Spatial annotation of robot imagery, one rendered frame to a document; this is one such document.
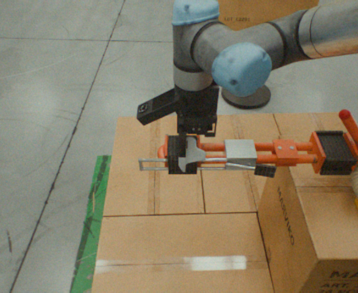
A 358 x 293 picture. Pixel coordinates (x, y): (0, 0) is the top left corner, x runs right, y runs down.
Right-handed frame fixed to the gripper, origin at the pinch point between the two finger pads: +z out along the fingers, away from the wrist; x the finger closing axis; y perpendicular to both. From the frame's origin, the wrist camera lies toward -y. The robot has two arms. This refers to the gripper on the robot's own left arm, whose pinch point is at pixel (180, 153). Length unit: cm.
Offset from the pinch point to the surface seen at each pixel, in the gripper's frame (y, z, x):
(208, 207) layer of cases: 11, 53, 21
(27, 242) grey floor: -82, 108, 37
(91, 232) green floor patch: -48, 108, 42
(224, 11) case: 28, 32, 152
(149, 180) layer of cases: -13, 53, 35
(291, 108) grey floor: 88, 107, 151
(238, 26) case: 38, 41, 152
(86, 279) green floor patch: -46, 108, 16
